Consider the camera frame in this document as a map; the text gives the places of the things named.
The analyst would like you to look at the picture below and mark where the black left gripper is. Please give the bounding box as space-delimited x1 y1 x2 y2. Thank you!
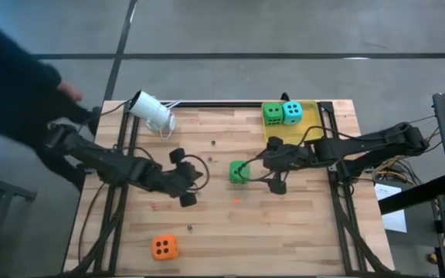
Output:
156 147 204 209

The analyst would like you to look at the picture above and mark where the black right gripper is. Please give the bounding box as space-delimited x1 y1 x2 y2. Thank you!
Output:
264 135 316 195

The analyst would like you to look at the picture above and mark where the large green foam die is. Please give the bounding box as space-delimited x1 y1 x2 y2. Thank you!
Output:
229 160 252 185
262 102 285 127

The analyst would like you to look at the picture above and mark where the large teal foam die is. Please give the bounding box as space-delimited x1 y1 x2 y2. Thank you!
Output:
281 100 304 126

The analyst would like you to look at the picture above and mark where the large orange foam die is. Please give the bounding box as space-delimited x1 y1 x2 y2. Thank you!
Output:
151 234 179 262

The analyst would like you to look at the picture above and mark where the yellow translucent plastic tray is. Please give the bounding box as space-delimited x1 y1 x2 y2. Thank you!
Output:
262 100 325 144

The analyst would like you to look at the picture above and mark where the white paper sheet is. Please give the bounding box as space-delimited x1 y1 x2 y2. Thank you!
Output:
373 183 408 234

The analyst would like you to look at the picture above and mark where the black side desk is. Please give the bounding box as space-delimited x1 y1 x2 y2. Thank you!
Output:
378 174 445 215

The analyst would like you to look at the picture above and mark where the person's hand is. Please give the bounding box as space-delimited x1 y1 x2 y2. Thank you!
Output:
56 80 83 102

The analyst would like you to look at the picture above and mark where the dark metal side table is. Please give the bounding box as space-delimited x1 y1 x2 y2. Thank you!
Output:
0 161 38 278

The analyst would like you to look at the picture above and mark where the person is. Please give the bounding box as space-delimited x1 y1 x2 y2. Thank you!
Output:
0 11 102 194

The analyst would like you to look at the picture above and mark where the black left camera cable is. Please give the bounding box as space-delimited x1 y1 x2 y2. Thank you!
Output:
185 153 211 191

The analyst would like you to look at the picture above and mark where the black camera cable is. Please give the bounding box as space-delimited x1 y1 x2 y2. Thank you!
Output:
185 153 211 191
237 153 273 182

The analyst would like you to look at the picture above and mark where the black right camera cable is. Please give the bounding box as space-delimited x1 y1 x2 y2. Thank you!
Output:
237 153 273 182

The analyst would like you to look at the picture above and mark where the white bullet security camera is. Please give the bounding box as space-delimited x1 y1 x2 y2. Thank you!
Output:
128 90 177 134

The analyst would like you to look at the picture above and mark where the black aluminium table frame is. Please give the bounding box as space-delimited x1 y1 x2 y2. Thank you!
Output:
63 100 393 277

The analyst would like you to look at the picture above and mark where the yellow cable bundle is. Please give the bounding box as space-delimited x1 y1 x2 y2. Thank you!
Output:
372 156 413 185

